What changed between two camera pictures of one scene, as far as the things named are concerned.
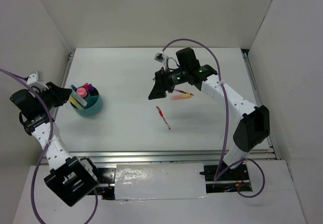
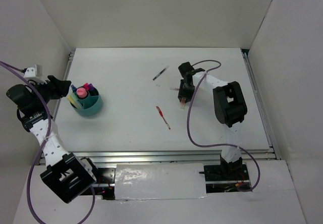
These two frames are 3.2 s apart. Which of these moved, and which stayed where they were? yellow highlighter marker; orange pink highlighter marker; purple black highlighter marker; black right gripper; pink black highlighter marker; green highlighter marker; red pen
Moved: green highlighter marker; orange pink highlighter marker; black right gripper
Stayed: purple black highlighter marker; pink black highlighter marker; red pen; yellow highlighter marker
